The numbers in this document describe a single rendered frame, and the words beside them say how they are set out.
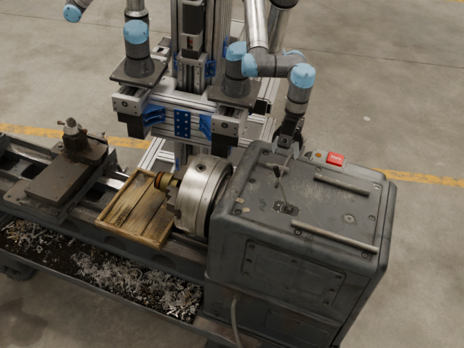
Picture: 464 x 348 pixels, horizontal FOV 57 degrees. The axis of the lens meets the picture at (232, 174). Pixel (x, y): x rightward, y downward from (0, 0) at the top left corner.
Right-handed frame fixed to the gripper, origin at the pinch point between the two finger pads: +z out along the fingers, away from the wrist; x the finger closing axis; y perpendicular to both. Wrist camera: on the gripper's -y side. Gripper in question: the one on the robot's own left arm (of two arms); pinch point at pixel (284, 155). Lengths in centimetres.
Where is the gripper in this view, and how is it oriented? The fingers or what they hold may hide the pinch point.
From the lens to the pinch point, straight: 158.1
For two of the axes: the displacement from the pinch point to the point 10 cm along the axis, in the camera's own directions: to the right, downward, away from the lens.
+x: -9.3, -3.0, 1.9
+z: -0.8, 7.0, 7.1
